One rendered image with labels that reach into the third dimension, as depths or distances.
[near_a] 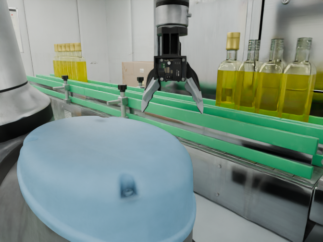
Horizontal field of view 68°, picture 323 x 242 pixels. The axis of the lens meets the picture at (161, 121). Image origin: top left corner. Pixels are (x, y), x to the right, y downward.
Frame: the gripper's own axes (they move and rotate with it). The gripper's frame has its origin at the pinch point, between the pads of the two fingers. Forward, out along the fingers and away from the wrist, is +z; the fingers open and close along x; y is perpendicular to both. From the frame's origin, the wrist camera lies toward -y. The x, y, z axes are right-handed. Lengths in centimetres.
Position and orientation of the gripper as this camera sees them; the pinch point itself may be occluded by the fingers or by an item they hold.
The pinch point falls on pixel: (172, 113)
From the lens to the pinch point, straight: 61.5
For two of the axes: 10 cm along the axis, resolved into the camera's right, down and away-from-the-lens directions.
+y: -1.3, 2.0, -9.7
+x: 9.9, 0.3, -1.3
